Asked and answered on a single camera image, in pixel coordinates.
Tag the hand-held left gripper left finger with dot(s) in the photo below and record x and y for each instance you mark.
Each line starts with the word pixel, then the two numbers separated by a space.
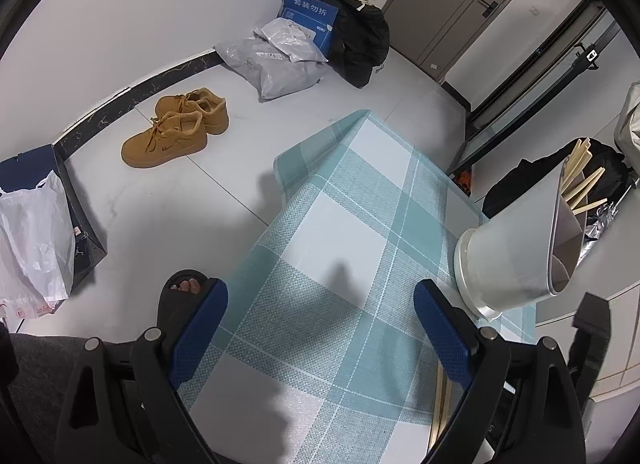
pixel 197 339

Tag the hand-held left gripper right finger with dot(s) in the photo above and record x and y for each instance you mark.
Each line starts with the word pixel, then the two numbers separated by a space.
pixel 442 339

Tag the light wooden chopstick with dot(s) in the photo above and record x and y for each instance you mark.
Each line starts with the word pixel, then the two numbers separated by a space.
pixel 447 396
pixel 438 409

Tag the white utensil holder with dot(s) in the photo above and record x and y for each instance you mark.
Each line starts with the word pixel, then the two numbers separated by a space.
pixel 515 249

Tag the bundle of wooden chopsticks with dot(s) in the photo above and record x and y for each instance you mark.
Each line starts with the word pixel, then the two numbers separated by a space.
pixel 574 162

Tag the black slipper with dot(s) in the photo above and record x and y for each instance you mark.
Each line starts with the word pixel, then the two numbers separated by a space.
pixel 172 304

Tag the person's foot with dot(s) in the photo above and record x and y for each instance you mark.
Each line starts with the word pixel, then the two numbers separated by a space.
pixel 187 286

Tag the teal plaid tablecloth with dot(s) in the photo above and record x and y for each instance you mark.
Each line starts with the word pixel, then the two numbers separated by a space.
pixel 340 224

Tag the orange black object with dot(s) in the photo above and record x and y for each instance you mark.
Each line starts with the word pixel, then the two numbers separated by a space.
pixel 462 180

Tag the black hanging jacket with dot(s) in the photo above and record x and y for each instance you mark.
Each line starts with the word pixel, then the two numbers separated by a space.
pixel 520 184

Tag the white plastic shopping bag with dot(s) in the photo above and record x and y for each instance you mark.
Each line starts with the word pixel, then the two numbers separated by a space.
pixel 35 244

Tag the tan suede shoe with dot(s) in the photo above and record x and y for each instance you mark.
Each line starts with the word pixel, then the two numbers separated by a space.
pixel 165 142
pixel 207 107

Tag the white hanging bag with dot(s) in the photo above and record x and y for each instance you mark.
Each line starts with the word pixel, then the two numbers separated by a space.
pixel 630 124

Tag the grey plastic mailer bag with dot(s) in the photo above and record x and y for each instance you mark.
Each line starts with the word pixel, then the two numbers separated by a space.
pixel 280 74

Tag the black bag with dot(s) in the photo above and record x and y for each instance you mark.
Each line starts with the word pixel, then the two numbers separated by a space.
pixel 360 49

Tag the white plastic mailer bag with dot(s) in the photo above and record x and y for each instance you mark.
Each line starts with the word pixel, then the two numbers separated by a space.
pixel 285 37

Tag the grey brown door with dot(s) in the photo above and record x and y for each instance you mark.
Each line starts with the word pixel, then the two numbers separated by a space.
pixel 450 4

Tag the blue cardboard box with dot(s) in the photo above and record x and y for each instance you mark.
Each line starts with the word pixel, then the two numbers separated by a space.
pixel 310 12

